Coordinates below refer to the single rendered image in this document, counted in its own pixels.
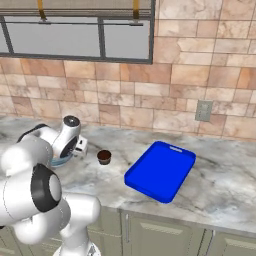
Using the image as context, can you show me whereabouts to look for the silver cupboard handle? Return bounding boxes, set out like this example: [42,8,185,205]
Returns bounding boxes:
[124,214,131,245]

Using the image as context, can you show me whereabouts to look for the pale green drawer front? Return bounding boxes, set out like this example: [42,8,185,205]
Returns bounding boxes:
[87,205,123,236]
[87,231,122,256]

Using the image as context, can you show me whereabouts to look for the light blue bowl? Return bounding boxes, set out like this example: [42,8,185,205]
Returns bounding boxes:
[50,153,75,168]

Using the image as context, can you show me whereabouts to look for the dark grey framed window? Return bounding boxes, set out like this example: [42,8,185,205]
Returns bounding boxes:
[0,0,157,65]

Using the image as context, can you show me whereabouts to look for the grey wall outlet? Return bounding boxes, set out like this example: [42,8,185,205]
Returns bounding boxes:
[194,99,214,123]

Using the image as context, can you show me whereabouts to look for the pale green cupboard door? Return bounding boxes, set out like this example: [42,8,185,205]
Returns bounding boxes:
[0,225,65,256]
[120,211,214,256]
[205,228,256,256]

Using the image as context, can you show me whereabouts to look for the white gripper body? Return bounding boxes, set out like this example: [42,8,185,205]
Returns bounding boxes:
[73,146,89,159]

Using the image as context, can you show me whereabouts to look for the chocolate cupcake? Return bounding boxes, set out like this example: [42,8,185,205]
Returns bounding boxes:
[96,149,113,166]

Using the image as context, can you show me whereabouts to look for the blue tray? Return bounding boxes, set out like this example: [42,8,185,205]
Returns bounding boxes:
[123,140,197,204]

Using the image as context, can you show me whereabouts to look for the beige window blind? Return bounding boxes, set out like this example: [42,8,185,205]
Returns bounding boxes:
[0,0,153,18]

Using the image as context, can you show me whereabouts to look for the yellow blind strap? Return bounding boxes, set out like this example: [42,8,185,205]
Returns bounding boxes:
[132,0,141,22]
[36,0,48,23]

